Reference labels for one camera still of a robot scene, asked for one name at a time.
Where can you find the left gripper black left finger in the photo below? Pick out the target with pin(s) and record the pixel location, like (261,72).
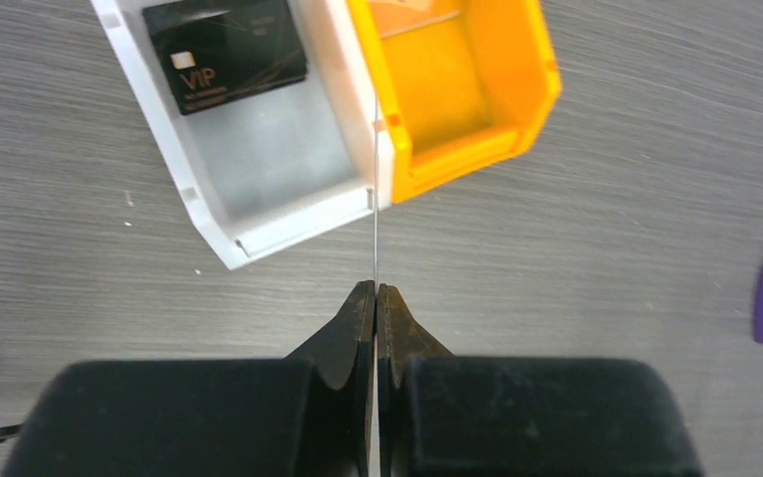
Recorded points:
(307,414)

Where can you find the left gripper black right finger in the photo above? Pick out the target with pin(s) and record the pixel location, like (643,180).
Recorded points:
(447,415)

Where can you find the black credit card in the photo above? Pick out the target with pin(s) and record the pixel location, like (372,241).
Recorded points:
(376,196)
(215,52)

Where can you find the tan card stack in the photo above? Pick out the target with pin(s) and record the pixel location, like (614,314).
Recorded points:
(394,17)

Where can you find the white plastic bin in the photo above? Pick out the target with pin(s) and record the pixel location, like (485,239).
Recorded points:
(260,174)

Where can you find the orange plastic bin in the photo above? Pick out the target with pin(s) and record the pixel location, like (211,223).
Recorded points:
(461,94)

